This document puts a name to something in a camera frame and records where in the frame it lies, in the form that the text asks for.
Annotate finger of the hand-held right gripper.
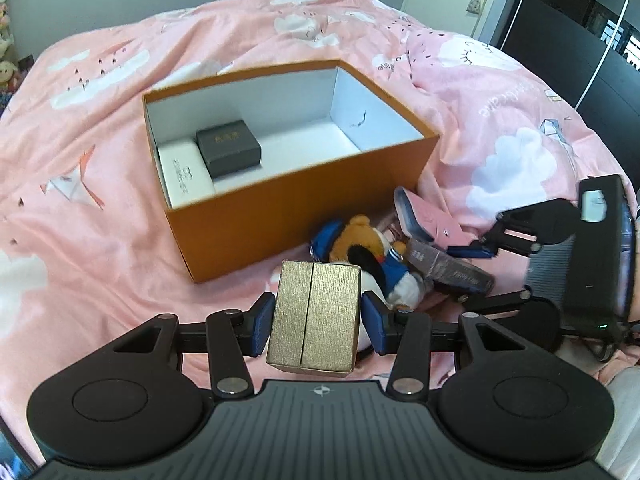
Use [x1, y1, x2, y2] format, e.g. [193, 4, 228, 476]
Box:
[461, 286, 537, 317]
[467, 199, 551, 261]

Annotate white flat box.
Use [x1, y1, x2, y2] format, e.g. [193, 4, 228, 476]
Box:
[158, 141, 217, 208]

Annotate black wardrobe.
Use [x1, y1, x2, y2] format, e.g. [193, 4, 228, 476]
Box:
[487, 0, 640, 171]

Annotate person's light clothing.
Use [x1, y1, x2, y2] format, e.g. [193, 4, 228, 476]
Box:
[595, 365, 640, 480]

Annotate dark packet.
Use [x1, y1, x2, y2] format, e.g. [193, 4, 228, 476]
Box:
[404, 240, 496, 296]

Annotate gold textured box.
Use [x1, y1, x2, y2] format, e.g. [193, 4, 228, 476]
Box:
[266, 260, 362, 377]

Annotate row of stuffed toys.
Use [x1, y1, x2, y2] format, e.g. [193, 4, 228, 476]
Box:
[0, 0, 32, 106]

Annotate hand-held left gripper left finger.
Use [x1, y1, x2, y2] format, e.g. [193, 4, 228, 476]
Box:
[112, 292, 276, 399]

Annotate pink case with navy edge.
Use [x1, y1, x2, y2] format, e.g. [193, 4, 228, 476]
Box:
[393, 187, 483, 256]

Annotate pink printed blanket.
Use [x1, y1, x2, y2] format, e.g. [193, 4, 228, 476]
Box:
[0, 0, 640, 461]

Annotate orange cardboard box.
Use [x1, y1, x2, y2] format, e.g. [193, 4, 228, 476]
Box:
[142, 59, 441, 283]

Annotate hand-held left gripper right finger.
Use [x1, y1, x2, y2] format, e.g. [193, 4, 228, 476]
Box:
[361, 291, 522, 396]

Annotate sailor plush toy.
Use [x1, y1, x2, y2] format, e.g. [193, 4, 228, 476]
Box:
[309, 215, 435, 361]

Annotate black cable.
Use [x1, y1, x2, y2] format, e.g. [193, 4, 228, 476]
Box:
[560, 320, 640, 367]

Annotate dark grey small box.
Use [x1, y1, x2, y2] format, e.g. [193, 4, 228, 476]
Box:
[196, 119, 263, 179]

